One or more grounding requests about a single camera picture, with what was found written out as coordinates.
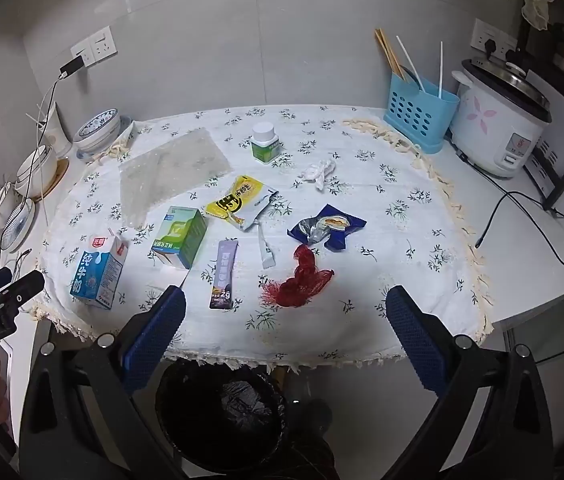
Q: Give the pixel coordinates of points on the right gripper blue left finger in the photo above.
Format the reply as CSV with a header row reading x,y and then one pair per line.
x,y
147,335

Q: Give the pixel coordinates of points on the white pot on trivet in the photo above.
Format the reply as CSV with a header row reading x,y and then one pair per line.
x,y
36,174

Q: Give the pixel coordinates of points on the white green pill bottle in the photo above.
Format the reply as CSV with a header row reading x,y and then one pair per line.
x,y
265,142

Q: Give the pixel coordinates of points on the blue white milk carton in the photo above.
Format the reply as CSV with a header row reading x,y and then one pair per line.
x,y
98,271

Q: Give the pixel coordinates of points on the black charger plug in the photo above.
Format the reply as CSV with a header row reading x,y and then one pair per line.
x,y
71,67

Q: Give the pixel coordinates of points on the white rice cooker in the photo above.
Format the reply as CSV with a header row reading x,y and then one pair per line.
x,y
500,116

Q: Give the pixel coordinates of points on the blue utensil holder basket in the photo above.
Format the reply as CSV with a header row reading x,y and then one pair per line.
x,y
420,115

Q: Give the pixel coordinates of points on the white tissue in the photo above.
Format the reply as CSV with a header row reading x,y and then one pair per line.
x,y
317,173

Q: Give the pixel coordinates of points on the white wall socket right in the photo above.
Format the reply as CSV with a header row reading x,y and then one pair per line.
x,y
489,39

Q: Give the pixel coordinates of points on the green white medicine box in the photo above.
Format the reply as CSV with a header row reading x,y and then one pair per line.
x,y
179,237

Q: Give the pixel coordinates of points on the white paper cup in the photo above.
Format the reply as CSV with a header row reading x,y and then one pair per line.
x,y
55,134

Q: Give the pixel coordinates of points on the black bagged trash bin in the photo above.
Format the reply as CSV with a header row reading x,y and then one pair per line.
x,y
239,425

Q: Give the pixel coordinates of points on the white wall socket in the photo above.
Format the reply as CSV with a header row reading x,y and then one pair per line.
x,y
489,39
96,48

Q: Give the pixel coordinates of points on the purple coffee sachet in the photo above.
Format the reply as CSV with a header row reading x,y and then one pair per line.
x,y
221,298

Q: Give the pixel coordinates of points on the blue white porcelain bowl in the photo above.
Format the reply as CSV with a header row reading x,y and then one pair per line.
x,y
98,130

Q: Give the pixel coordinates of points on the clear bubble wrap sheet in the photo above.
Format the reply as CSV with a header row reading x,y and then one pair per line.
x,y
173,168

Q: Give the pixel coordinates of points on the yellow grey snack wrapper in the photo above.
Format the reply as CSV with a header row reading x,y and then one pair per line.
x,y
243,204

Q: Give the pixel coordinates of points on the blue cookie wrapper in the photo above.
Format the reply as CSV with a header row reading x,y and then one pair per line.
x,y
330,226

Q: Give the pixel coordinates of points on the white floral tablecloth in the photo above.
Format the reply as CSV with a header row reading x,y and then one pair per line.
x,y
415,237

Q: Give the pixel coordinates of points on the white wall socket left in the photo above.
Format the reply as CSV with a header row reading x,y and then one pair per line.
x,y
96,48

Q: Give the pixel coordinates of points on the red mesh net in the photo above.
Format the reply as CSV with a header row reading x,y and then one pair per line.
x,y
297,290

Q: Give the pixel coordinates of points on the white straw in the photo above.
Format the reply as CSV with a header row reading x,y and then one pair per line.
x,y
410,62
440,70

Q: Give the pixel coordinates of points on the blue striped plate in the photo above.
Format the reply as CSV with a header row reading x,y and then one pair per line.
x,y
18,226

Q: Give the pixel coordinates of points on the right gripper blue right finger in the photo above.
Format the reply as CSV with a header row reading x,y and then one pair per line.
x,y
422,337

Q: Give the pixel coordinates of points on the torn white wrapper strip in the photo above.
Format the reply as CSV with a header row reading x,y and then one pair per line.
x,y
266,254

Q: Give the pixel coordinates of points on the wooden chopsticks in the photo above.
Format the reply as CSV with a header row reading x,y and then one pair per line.
x,y
389,54

